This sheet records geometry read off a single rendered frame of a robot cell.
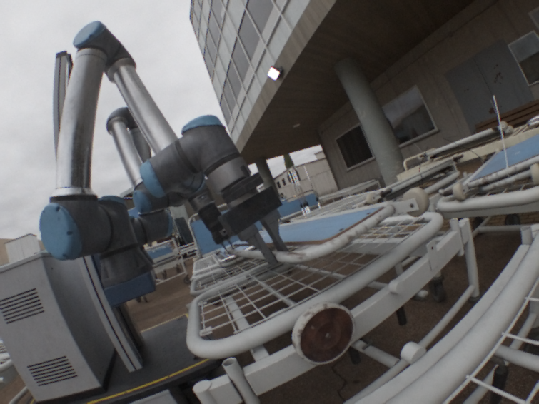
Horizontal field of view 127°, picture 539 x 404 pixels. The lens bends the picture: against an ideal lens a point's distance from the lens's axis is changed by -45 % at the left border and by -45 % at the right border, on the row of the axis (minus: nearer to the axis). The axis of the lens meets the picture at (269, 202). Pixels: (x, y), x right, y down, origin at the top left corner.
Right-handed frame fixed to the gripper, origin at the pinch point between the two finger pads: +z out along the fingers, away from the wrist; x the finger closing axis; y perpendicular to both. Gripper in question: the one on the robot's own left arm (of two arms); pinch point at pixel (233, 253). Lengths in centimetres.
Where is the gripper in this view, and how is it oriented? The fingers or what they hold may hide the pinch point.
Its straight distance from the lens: 94.1
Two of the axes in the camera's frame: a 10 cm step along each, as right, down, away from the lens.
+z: 5.1, 8.6, 0.6
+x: 7.7, -4.8, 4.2
